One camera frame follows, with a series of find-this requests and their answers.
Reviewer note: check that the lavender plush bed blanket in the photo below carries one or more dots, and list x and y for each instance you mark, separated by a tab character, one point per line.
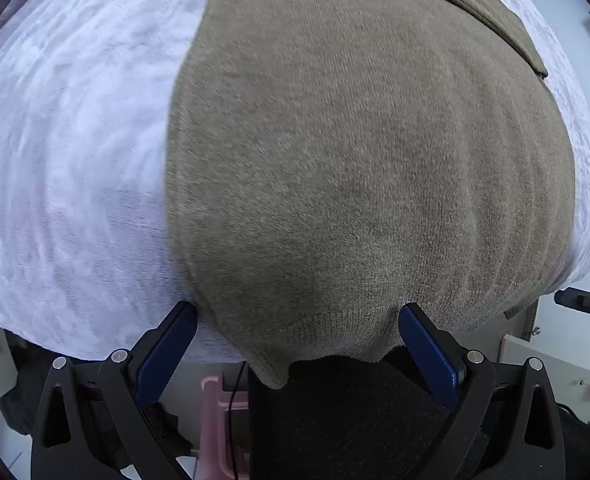
85	91

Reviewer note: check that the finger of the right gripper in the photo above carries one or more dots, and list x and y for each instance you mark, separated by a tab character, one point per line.
572	298

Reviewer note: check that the pink plastic stool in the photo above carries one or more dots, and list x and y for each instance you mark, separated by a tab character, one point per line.
214	457

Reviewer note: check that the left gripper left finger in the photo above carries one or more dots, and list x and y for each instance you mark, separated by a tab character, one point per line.
96	418

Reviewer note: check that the olive brown knit sweater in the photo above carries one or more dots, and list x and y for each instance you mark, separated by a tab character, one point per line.
329	161

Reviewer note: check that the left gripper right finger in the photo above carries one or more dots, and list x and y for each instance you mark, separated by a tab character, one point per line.
504	420

